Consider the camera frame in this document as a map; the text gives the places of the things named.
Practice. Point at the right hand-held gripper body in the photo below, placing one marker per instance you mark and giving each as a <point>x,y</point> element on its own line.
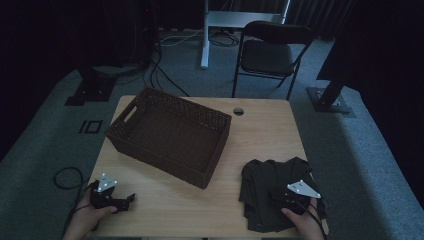
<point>297,196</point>

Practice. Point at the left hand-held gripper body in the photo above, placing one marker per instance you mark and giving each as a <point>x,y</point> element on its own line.
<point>104,193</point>

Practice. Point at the dark cloth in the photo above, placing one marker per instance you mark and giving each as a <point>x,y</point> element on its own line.
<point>266,193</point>

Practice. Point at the brown woven basket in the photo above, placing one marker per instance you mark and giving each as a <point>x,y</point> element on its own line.
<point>170,136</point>

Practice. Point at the person's right hand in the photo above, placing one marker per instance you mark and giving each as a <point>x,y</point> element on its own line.
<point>306,222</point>

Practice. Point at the person's left hand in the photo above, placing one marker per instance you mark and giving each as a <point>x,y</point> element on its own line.
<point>87,221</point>

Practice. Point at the black stand base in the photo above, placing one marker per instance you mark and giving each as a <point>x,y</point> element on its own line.
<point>91,90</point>

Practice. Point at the black folding chair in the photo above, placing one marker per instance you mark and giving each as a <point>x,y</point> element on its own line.
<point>268,55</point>

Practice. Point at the black stand with base plate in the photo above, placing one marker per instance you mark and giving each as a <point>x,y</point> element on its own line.
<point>330,96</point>

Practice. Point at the white metal desk frame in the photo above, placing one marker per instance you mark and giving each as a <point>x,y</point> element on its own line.
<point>230,23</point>

